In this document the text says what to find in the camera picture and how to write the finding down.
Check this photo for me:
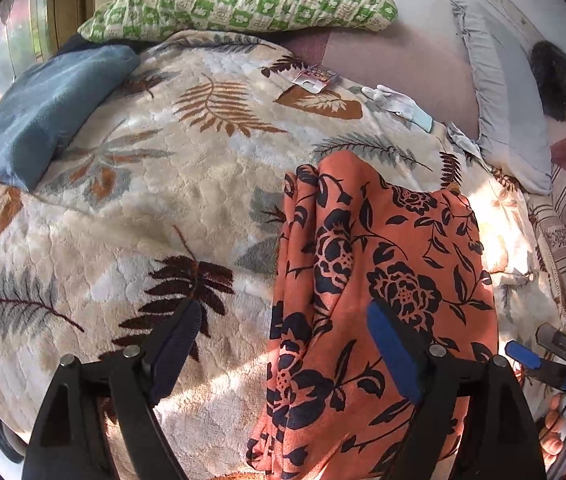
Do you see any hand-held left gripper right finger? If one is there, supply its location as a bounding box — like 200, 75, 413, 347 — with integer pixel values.
367, 300, 548, 480

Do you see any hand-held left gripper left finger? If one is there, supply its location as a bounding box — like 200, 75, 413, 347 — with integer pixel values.
22, 299, 203, 480

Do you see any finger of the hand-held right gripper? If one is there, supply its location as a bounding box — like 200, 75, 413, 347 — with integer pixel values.
505, 341, 546, 368
535, 323, 566, 355

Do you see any orange floral garment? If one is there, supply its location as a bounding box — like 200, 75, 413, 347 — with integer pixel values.
245, 150, 500, 480

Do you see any cream leaf print blanket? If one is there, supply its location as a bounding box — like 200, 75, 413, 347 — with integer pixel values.
0, 30, 566, 480

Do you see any grey ruffled pillow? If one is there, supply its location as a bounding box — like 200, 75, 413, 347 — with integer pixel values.
450, 0, 554, 196

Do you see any dark furry object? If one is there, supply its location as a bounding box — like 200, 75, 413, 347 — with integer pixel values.
529, 40, 566, 121

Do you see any blue pillow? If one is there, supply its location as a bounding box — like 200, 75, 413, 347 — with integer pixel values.
0, 44, 141, 196

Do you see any small printed packet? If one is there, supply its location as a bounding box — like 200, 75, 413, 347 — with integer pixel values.
292, 62, 339, 93

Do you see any mauve bed sheet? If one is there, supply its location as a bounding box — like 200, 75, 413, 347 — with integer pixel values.
283, 20, 484, 141

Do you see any dark navy cloth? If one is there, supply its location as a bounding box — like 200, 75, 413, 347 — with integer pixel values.
57, 34, 114, 56

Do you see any green checked pillow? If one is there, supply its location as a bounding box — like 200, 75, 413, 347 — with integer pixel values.
77, 0, 399, 45

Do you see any window frame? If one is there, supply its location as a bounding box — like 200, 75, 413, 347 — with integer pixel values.
0, 0, 96, 96

